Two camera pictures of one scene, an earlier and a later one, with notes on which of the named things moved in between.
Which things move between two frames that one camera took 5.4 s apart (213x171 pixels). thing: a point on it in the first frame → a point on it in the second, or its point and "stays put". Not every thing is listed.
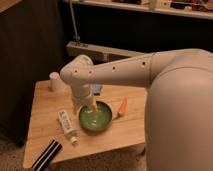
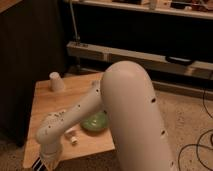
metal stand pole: [76, 39] stays put
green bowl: [95, 120] stays put
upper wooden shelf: [190, 8] stays put
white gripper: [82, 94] → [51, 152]
